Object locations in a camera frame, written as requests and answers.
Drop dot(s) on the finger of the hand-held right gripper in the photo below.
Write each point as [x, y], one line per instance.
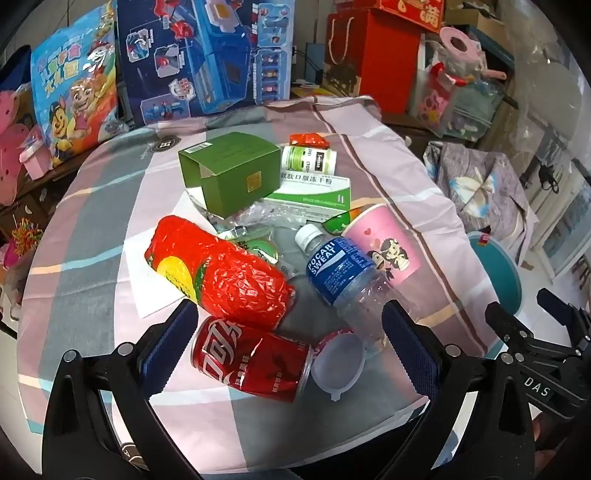
[512, 325]
[565, 311]

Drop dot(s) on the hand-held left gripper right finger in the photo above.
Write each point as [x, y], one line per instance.
[406, 344]

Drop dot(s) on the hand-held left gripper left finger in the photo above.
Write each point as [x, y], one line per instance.
[173, 350]

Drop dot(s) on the teal plastic bucket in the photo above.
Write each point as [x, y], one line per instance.
[501, 272]

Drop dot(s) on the red soda can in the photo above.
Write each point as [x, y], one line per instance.
[249, 364]

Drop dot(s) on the white paper sheet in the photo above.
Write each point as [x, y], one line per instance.
[147, 277]

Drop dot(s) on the red snack bag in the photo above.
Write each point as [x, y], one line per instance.
[231, 277]

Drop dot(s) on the clear bottle with blue label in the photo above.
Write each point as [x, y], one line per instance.
[341, 272]

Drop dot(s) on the pink cartoon paper cup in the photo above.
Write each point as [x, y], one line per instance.
[383, 230]

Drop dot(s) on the green round pudding cup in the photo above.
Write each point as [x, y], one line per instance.
[256, 247]

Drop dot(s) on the green plastic wrapper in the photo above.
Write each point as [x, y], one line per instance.
[339, 224]

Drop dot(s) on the clear plastic wrapper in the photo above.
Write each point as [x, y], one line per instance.
[258, 214]

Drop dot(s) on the white green medicine box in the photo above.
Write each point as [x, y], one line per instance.
[314, 194]

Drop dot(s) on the green cardboard box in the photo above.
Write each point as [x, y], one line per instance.
[231, 161]

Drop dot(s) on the white bottle with green label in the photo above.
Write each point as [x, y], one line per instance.
[304, 159]

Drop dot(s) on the small red packet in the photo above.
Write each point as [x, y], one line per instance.
[307, 139]

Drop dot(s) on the pink grey plaid tablecloth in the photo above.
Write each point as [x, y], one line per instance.
[92, 258]

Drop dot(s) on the grey butterfly print cloth bundle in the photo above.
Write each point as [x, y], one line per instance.
[485, 170]

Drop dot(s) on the colourful pompom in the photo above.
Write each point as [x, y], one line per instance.
[27, 235]

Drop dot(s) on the clear plastic bag of toys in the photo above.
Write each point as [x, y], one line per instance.
[438, 101]

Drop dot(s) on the pink butterfly wings toy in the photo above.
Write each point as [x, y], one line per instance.
[16, 138]

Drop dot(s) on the cartoon puppy bag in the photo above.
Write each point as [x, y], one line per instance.
[74, 92]

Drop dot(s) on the red gift bag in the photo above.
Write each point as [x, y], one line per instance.
[383, 60]

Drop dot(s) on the large blue toy box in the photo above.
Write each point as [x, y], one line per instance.
[207, 60]

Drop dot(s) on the small blue box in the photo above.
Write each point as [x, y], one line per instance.
[315, 62]

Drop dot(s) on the pink tape roll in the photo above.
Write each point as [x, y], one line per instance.
[445, 34]

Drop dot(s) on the red gold printed box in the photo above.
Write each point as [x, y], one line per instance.
[406, 11]

